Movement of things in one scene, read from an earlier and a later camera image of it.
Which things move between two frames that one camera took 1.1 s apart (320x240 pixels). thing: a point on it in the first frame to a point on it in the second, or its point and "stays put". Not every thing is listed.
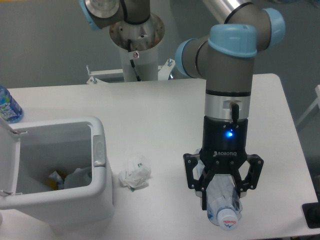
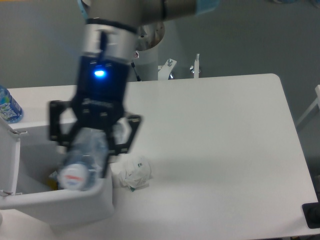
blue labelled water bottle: (10, 110) stays put
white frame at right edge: (316, 101) stays put
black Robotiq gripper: (225, 152) to (99, 101)
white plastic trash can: (30, 152) stays put
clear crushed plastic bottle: (224, 204) to (85, 160)
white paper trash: (137, 173) stays put
